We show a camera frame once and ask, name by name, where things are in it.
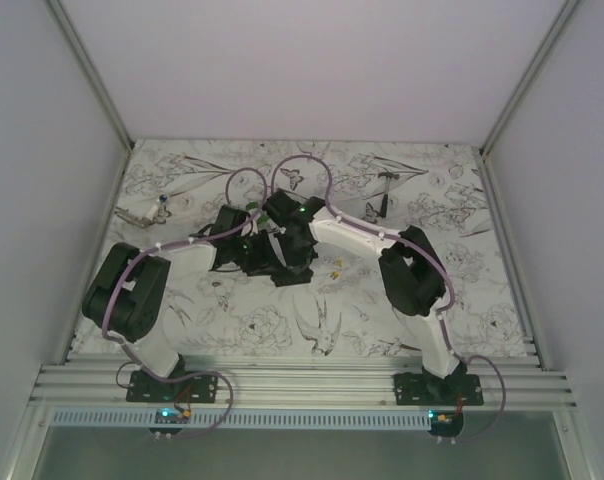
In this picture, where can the grey slotted cable duct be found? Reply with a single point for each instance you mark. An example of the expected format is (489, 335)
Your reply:
(358, 420)

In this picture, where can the right controller board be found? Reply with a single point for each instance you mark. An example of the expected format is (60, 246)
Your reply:
(446, 425)

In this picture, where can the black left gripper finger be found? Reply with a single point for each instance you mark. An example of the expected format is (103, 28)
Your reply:
(251, 269)
(262, 250)

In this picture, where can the black fuse box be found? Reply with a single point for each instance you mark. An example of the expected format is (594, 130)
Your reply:
(287, 278)

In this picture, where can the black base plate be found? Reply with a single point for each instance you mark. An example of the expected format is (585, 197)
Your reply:
(425, 389)
(180, 387)

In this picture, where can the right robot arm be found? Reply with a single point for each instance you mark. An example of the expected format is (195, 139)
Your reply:
(413, 277)

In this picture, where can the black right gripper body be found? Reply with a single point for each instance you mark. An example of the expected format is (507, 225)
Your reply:
(286, 243)

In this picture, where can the left controller board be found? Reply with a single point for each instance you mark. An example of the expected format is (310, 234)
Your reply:
(169, 422)

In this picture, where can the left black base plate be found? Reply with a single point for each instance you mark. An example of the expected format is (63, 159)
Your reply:
(180, 387)

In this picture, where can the small hammer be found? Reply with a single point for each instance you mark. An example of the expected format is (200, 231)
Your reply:
(388, 177)

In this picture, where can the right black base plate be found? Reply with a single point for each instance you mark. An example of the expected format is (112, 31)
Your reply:
(425, 389)

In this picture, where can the metal clamp tool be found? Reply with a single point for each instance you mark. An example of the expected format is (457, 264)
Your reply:
(156, 215)

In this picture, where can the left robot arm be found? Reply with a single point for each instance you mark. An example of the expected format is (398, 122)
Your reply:
(126, 296)

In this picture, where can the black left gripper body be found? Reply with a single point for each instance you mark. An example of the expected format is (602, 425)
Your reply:
(241, 246)

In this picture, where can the controller board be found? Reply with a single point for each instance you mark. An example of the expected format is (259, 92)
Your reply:
(446, 425)
(169, 422)

